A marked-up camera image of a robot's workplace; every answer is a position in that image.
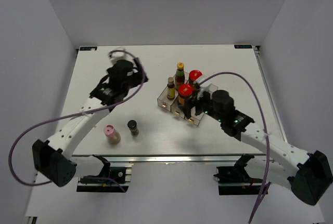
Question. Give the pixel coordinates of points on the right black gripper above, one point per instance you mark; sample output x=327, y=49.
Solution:
x=189, y=104

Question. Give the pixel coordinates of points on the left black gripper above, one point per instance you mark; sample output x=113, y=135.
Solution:
x=140, y=76

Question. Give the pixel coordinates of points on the red lid jar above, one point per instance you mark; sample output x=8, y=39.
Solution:
x=193, y=76
x=184, y=92

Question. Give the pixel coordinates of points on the small yellow label bottle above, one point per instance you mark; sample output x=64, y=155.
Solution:
x=170, y=88

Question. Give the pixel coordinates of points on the green label sauce bottle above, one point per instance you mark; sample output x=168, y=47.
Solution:
x=179, y=75

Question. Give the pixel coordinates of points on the pink cap spice bottle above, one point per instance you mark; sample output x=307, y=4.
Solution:
x=112, y=135

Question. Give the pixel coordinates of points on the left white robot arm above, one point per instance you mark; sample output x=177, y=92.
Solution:
x=52, y=157

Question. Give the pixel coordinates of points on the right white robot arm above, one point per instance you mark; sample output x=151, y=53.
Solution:
x=307, y=175

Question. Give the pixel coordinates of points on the clear three-slot organizer tray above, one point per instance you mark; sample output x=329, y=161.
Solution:
x=176, y=93

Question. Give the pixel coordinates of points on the black cap spice bottle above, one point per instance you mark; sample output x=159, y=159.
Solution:
x=132, y=125

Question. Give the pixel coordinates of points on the blue corner label left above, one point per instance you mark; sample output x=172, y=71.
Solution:
x=88, y=48

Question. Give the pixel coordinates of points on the blue corner label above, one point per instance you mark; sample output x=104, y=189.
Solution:
x=243, y=46
x=88, y=48

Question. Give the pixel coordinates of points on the blue corner label right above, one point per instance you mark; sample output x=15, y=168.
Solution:
x=243, y=46

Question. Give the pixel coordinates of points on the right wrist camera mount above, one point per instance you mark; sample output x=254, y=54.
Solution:
x=201, y=85

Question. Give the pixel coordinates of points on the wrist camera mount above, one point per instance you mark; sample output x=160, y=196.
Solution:
x=201, y=85
x=117, y=54

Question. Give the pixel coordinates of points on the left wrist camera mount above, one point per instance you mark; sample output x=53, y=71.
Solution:
x=117, y=54

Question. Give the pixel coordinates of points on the aluminium table rail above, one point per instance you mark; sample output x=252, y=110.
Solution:
x=214, y=159

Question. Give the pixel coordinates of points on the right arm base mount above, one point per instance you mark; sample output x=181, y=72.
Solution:
x=234, y=180

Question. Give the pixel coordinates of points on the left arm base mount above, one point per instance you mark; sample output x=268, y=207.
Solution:
x=97, y=174

